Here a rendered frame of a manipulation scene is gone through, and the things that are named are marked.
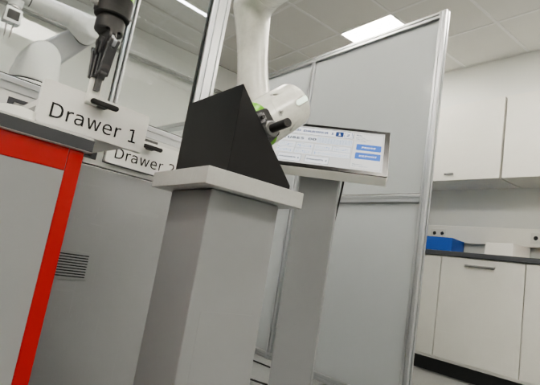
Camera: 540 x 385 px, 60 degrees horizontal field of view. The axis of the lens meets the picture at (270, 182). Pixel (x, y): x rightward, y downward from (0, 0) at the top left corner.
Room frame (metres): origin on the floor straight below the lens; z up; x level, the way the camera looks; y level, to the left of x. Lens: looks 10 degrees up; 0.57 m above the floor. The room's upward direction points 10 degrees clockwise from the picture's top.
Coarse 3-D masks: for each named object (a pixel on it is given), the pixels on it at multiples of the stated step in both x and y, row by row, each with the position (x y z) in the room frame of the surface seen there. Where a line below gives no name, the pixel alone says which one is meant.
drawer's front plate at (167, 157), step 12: (108, 156) 1.53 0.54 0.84; (120, 156) 1.55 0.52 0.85; (132, 156) 1.58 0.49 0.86; (144, 156) 1.61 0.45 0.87; (156, 156) 1.64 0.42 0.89; (168, 156) 1.67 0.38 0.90; (132, 168) 1.59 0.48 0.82; (144, 168) 1.62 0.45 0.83; (156, 168) 1.65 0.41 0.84; (168, 168) 1.68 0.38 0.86
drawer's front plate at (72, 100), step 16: (48, 80) 1.09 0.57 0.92; (48, 96) 1.10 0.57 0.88; (64, 96) 1.12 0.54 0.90; (80, 96) 1.15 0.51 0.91; (48, 112) 1.10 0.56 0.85; (64, 112) 1.13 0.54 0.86; (80, 112) 1.15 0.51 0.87; (96, 112) 1.18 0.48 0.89; (112, 112) 1.21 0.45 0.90; (128, 112) 1.24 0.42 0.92; (64, 128) 1.13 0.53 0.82; (80, 128) 1.16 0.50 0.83; (112, 128) 1.22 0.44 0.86; (128, 128) 1.24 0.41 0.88; (144, 128) 1.27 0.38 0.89; (112, 144) 1.22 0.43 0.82; (128, 144) 1.25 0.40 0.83
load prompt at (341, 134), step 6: (294, 132) 1.91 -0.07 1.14; (300, 132) 1.91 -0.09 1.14; (306, 132) 1.90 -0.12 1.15; (312, 132) 1.90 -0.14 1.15; (318, 132) 1.90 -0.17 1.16; (324, 132) 1.90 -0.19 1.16; (330, 132) 1.90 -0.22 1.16; (336, 132) 1.89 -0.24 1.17; (342, 132) 1.89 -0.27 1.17; (348, 132) 1.89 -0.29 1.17; (348, 138) 1.86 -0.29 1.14
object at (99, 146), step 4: (36, 100) 1.17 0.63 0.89; (28, 104) 1.22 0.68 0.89; (32, 104) 1.19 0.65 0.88; (28, 108) 1.21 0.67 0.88; (32, 108) 1.18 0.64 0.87; (96, 144) 1.33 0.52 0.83; (100, 144) 1.32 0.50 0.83; (104, 144) 1.31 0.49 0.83; (96, 148) 1.39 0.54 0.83; (100, 148) 1.38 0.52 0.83; (104, 148) 1.37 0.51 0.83; (108, 148) 1.36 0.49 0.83; (112, 148) 1.35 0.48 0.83; (116, 148) 1.34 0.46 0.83; (120, 148) 1.33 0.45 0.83; (92, 152) 1.47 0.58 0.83; (96, 152) 1.46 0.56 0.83
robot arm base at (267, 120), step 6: (258, 114) 1.08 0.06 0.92; (264, 114) 1.09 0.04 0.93; (270, 114) 1.11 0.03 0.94; (264, 120) 1.09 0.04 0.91; (270, 120) 1.11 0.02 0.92; (282, 120) 1.04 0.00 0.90; (288, 120) 1.03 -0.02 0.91; (264, 126) 1.08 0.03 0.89; (270, 126) 1.07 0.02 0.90; (276, 126) 1.05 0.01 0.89; (282, 126) 1.04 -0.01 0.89; (288, 126) 1.03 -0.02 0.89; (270, 132) 1.08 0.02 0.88; (276, 132) 1.09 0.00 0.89; (270, 138) 1.11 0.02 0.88
